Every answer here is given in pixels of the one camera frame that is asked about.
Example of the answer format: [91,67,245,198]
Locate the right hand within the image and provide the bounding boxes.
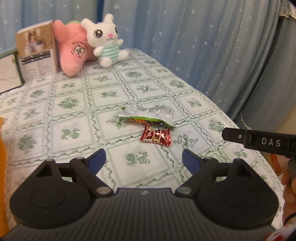
[281,170,296,222]

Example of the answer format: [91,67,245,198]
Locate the grey lace-trimmed cover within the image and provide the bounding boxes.
[235,1,295,132]

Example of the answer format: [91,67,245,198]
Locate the red foil candy pack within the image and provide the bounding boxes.
[140,125,171,146]

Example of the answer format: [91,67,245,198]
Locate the green silver snack bag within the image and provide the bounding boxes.
[118,106,173,128]

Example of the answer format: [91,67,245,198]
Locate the green floral tablecloth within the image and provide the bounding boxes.
[0,48,285,230]

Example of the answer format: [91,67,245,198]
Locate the orange plastic tray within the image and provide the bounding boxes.
[0,116,11,235]

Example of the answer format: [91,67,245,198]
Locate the blue starry curtain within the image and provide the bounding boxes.
[1,1,281,119]

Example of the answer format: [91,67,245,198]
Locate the pink plush toy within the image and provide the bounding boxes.
[53,20,97,77]

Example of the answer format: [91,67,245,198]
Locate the white green cardboard box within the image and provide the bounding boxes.
[0,48,25,93]

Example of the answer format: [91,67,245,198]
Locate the tan product box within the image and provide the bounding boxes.
[15,20,58,82]

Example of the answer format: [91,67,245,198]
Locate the white bunny plush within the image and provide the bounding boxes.
[80,14,129,68]

